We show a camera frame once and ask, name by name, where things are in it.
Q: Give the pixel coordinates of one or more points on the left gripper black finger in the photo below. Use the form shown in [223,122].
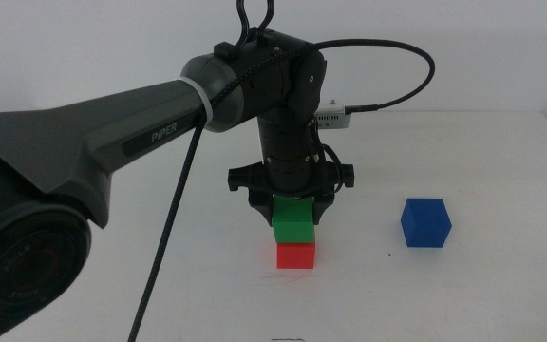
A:
[321,206]
[260,205]

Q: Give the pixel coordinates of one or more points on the green cube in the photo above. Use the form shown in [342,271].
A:
[292,223]

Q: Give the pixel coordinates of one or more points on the red cube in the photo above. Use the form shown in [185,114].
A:
[295,256]

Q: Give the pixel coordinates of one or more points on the blue cube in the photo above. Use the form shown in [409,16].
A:
[428,223]

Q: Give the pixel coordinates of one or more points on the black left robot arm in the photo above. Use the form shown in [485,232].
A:
[64,138]

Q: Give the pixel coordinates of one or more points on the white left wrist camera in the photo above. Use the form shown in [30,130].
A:
[333,116]

